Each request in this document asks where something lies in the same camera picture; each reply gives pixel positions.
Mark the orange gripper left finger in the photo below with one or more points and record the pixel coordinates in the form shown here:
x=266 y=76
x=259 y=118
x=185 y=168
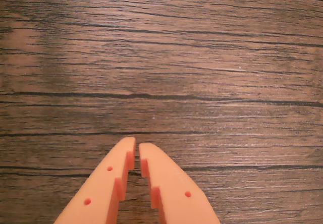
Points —
x=101 y=191

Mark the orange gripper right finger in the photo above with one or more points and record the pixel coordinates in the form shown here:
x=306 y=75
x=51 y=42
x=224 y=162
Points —
x=174 y=196

